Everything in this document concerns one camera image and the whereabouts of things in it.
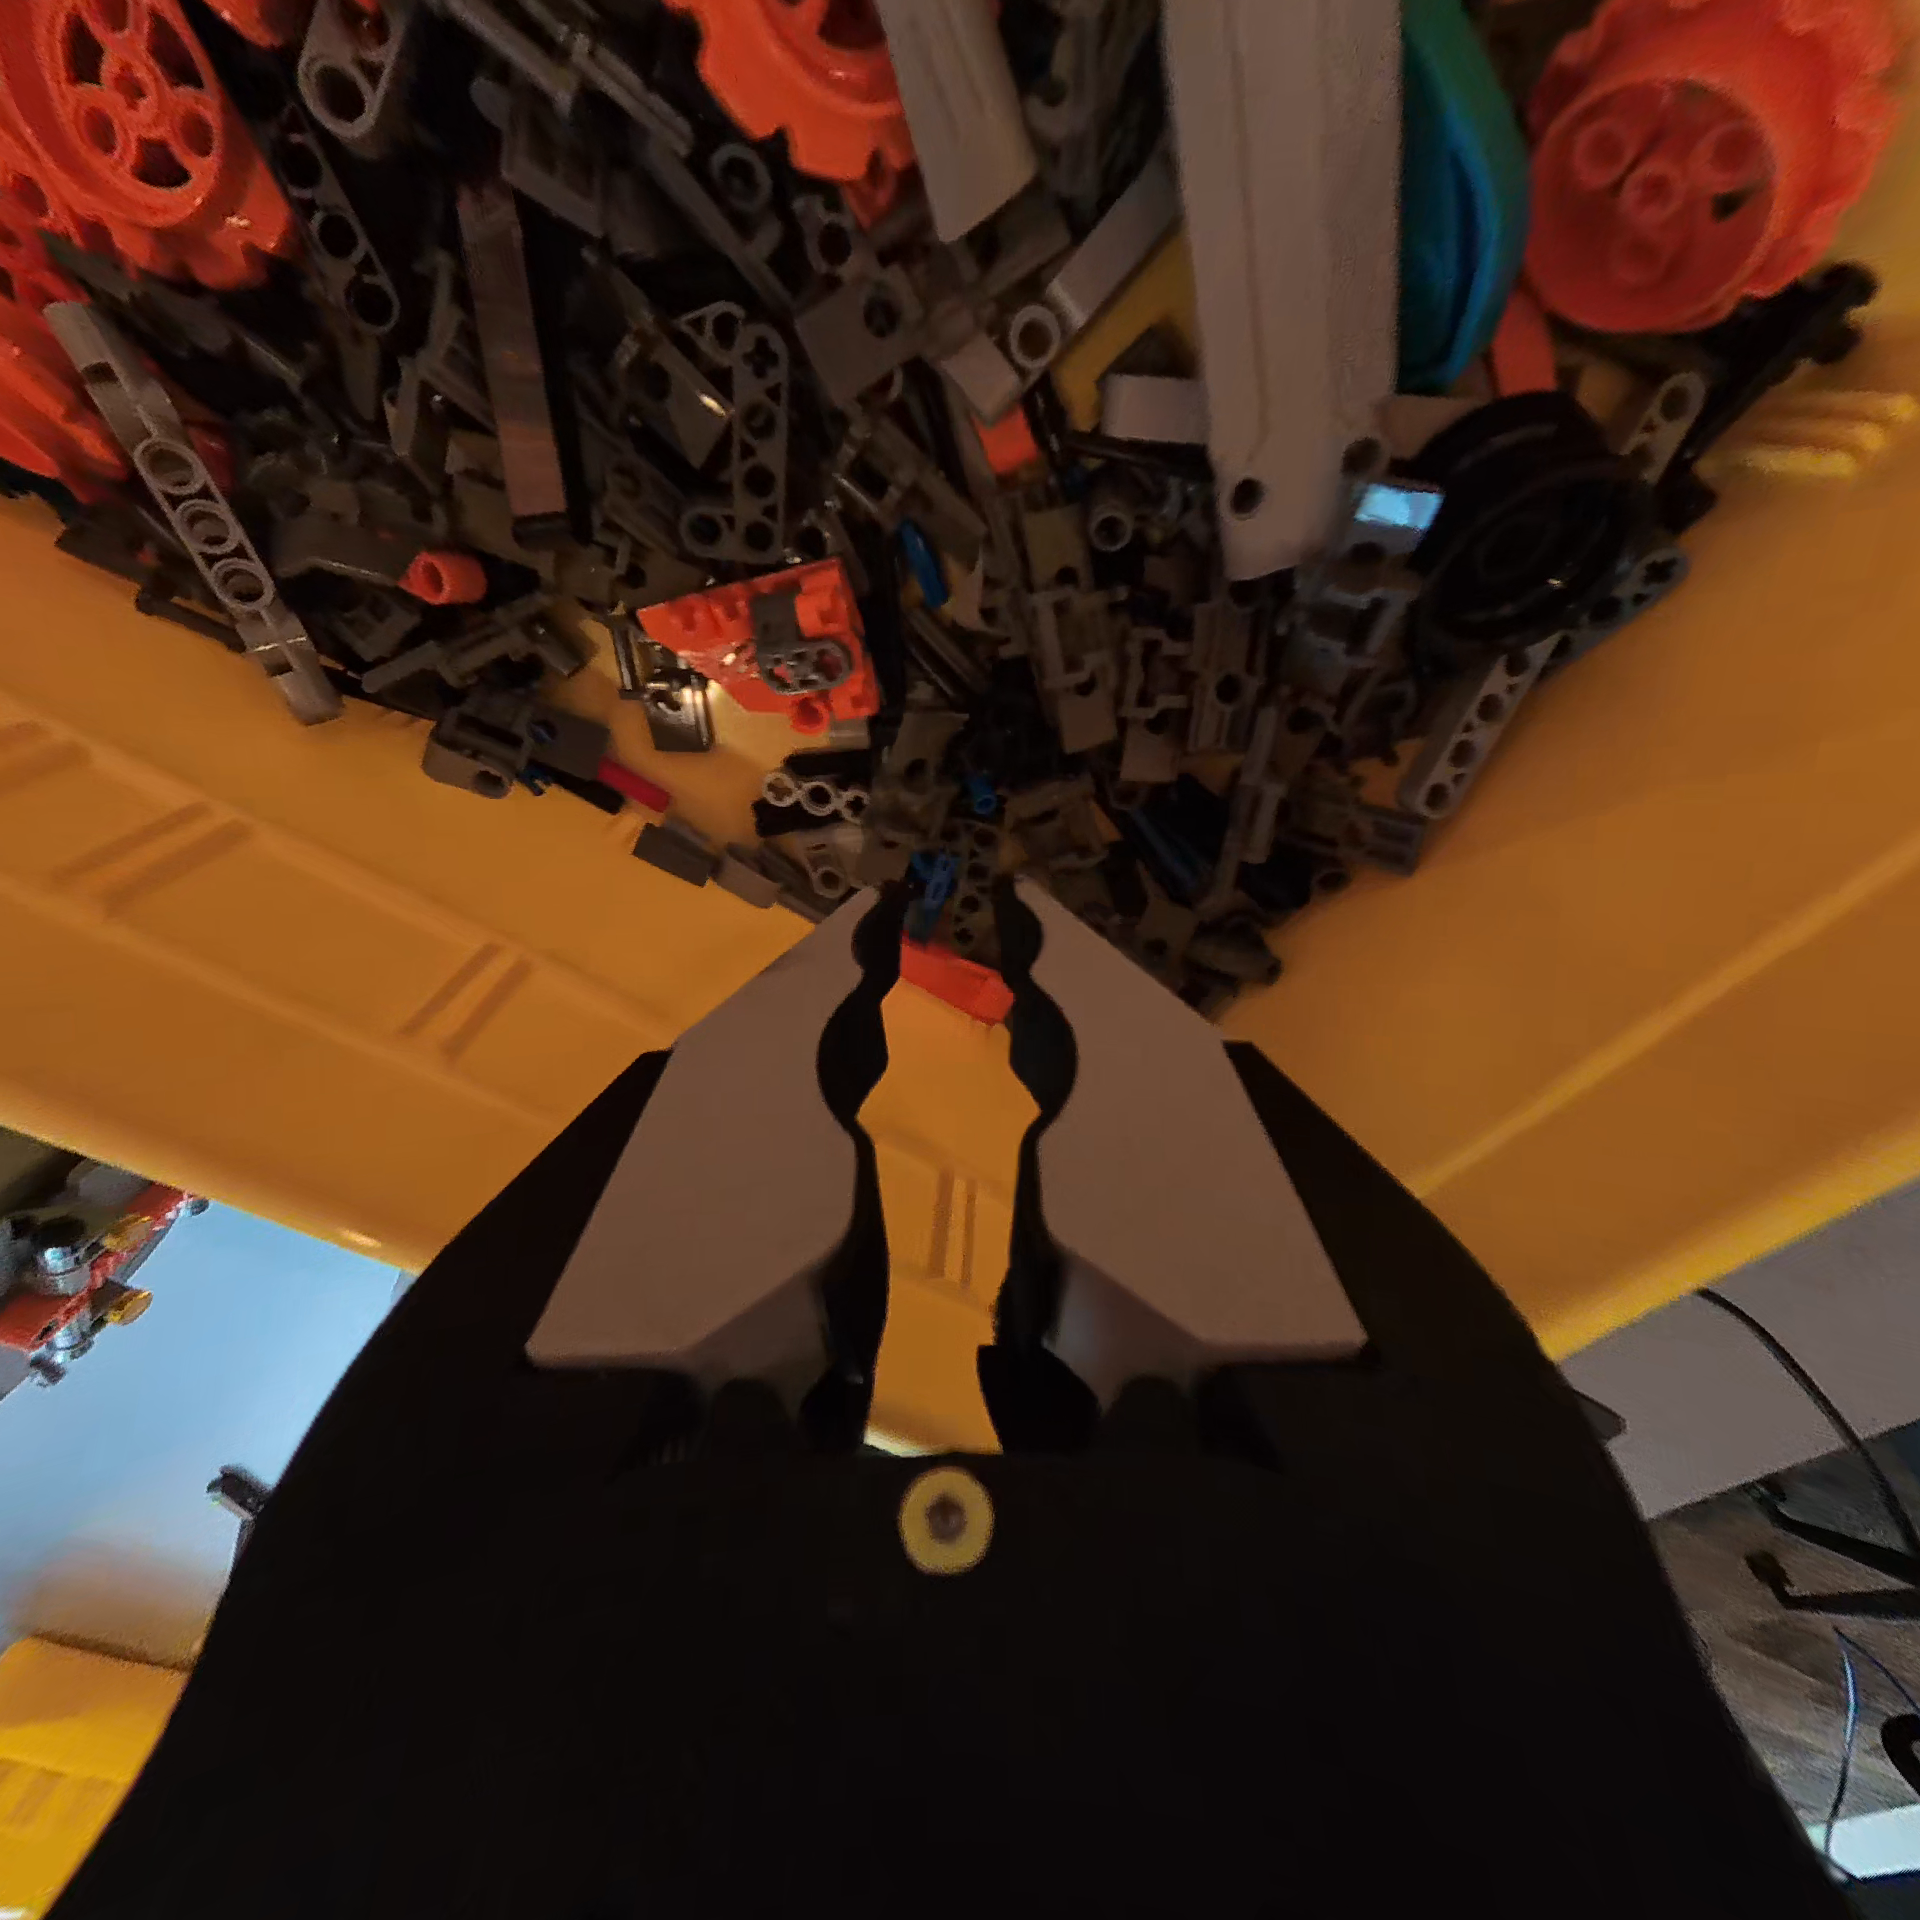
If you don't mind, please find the orange gear wheel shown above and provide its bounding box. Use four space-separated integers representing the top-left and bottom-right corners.
676 0 913 218
0 284 126 488
0 0 296 284
1526 0 1901 335

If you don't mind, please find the partly built robot model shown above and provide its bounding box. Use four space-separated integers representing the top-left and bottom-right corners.
0 1169 205 1397

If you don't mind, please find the black wheel rim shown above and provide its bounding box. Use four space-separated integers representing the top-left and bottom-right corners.
1413 391 1663 668

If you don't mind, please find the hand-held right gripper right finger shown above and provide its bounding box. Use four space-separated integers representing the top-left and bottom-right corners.
981 877 1368 1447

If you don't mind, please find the blue curved piece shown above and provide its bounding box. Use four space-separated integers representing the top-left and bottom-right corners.
1398 0 1534 395

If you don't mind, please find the pile of building brick pieces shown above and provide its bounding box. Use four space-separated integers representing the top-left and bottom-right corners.
0 0 1885 1020

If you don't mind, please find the grey desk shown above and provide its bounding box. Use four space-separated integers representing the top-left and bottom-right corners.
0 1191 1920 1646

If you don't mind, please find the light grey holed beam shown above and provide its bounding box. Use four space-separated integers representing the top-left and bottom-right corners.
47 303 342 727

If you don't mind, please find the white long panel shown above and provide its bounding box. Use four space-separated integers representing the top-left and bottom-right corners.
1164 0 1404 576

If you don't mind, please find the grey long holed beam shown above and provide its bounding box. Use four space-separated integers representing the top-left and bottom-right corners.
1404 632 1573 822

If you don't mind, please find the narrow orange curved panel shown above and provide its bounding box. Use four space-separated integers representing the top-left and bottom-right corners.
901 946 1014 1034

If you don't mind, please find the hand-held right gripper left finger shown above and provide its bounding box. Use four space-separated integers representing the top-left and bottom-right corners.
524 883 905 1446

